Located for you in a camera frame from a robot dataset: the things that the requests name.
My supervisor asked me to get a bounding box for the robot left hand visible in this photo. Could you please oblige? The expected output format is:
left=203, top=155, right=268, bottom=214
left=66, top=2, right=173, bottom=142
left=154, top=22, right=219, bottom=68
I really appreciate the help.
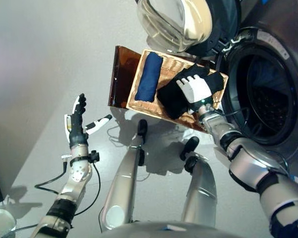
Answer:
left=64, top=93, right=113, bottom=146

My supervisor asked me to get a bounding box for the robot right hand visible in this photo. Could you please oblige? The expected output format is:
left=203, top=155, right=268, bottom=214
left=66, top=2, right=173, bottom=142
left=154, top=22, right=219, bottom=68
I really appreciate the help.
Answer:
left=176, top=64, right=213, bottom=112

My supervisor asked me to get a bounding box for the grey front-load washing machine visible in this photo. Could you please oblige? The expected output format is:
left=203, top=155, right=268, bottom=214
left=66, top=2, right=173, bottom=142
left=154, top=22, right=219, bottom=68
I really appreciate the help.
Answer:
left=213, top=0, right=298, bottom=189

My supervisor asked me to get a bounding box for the rectangular wicker laundry basket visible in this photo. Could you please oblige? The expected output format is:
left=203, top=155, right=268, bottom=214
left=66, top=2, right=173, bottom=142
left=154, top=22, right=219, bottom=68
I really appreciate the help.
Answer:
left=125, top=49, right=229, bottom=134

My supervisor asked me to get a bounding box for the folded blue garment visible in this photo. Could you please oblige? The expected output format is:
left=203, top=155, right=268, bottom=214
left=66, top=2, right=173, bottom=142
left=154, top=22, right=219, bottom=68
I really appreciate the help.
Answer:
left=134, top=52, right=164, bottom=102

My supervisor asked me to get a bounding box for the glossy brown stool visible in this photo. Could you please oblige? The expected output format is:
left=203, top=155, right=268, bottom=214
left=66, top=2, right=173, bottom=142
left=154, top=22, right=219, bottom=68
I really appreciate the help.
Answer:
left=107, top=46, right=211, bottom=134

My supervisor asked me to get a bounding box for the silver robot left leg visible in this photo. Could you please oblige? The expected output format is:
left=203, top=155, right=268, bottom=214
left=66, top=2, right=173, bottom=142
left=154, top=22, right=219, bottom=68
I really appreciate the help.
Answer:
left=99, top=119, right=149, bottom=230

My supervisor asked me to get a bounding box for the silver robot leg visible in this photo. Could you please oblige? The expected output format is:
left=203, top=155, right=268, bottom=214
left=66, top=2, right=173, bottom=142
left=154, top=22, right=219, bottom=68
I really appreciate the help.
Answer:
left=99, top=119, right=149, bottom=230
left=180, top=136, right=218, bottom=228

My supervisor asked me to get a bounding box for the round glass washer door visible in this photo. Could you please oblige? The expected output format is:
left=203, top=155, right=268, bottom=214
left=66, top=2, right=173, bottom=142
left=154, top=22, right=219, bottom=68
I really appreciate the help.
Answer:
left=135, top=0, right=241, bottom=57

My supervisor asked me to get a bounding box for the silver robot right leg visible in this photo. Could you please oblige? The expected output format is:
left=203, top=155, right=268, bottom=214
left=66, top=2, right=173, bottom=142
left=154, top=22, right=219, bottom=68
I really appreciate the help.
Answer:
left=180, top=136, right=218, bottom=228

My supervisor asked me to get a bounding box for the grey robot torso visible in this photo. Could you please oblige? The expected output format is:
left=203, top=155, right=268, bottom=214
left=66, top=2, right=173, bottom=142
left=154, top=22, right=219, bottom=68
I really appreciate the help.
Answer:
left=96, top=220, right=239, bottom=238

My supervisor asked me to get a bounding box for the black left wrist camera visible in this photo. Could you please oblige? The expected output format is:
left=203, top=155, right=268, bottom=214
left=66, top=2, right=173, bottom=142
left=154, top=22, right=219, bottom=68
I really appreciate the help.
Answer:
left=90, top=150, right=101, bottom=164

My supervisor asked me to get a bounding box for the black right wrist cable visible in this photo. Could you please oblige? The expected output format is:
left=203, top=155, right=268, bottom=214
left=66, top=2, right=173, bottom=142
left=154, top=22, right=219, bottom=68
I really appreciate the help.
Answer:
left=222, top=106, right=289, bottom=174

